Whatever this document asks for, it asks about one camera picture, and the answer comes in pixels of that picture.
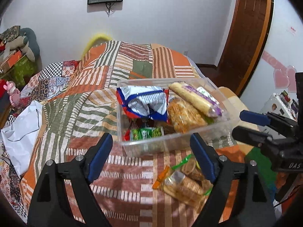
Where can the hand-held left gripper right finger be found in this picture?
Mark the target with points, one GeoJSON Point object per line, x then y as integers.
{"type": "Point", "coordinates": [203, 157]}

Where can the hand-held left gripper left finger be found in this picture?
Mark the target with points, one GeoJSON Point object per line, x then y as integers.
{"type": "Point", "coordinates": [101, 156]}

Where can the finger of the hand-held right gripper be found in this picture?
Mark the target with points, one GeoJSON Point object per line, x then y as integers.
{"type": "Point", "coordinates": [254, 118]}
{"type": "Point", "coordinates": [251, 136]}

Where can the clear green-edged biscuit packet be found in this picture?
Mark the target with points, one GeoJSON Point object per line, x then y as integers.
{"type": "Point", "coordinates": [187, 186]}

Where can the yellow crispy snack packet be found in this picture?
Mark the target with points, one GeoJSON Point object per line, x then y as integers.
{"type": "Point", "coordinates": [184, 118]}

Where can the small green snack packet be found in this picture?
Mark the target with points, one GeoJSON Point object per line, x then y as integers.
{"type": "Point", "coordinates": [144, 133]}

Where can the clear plastic container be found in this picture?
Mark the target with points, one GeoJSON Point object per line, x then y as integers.
{"type": "Point", "coordinates": [151, 146]}

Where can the purple yellow snack roll packet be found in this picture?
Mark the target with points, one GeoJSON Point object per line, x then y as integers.
{"type": "Point", "coordinates": [189, 95]}

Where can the blue white snack bag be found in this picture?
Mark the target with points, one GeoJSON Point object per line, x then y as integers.
{"type": "Point", "coordinates": [146, 101]}

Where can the striped patchwork quilt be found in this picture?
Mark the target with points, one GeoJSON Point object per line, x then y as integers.
{"type": "Point", "coordinates": [94, 87]}

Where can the wooden wardrobe white sliding doors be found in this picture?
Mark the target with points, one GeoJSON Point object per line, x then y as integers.
{"type": "Point", "coordinates": [284, 52]}

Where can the white cloth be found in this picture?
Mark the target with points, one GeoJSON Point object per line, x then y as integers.
{"type": "Point", "coordinates": [21, 132]}

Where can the brown wooden door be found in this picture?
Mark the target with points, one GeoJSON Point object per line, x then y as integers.
{"type": "Point", "coordinates": [246, 28]}

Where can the checkered patchwork blanket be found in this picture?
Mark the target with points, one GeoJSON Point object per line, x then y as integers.
{"type": "Point", "coordinates": [54, 75]}

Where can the pink wardrobe sticker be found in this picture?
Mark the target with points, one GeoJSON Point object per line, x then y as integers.
{"type": "Point", "coordinates": [293, 30]}

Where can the pink plush rabbit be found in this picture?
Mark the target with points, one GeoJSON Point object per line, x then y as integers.
{"type": "Point", "coordinates": [13, 92]}

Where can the green patterned bag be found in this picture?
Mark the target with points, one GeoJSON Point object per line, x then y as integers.
{"type": "Point", "coordinates": [22, 72]}

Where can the yellow hoop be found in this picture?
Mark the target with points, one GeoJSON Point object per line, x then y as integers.
{"type": "Point", "coordinates": [97, 37]}

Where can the orange box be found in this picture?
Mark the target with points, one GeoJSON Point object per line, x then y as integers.
{"type": "Point", "coordinates": [13, 60]}

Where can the grey plush toy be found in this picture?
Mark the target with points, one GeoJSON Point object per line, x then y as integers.
{"type": "Point", "coordinates": [29, 40]}

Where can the floral patterned cloth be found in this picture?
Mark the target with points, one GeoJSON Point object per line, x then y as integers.
{"type": "Point", "coordinates": [11, 33]}

